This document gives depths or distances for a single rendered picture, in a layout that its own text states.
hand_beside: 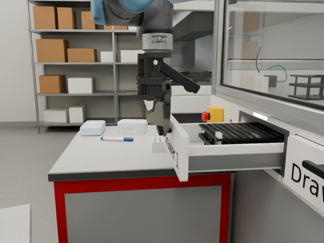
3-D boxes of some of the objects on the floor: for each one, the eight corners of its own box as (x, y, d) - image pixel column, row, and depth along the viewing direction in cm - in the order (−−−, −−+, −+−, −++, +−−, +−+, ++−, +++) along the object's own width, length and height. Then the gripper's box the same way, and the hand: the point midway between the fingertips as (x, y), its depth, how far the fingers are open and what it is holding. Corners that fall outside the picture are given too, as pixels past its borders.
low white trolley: (65, 376, 99) (47, 172, 83) (89, 257, 159) (81, 126, 144) (225, 356, 105) (236, 164, 90) (189, 249, 166) (192, 124, 150)
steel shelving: (37, 133, 437) (25, -4, 397) (47, 127, 485) (37, 3, 445) (263, 129, 464) (273, 0, 424) (252, 123, 512) (260, 6, 471)
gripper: (136, 53, 75) (138, 130, 79) (138, 51, 64) (140, 141, 69) (168, 53, 76) (168, 129, 80) (175, 51, 65) (174, 140, 70)
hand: (166, 129), depth 75 cm, fingers closed on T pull, 3 cm apart
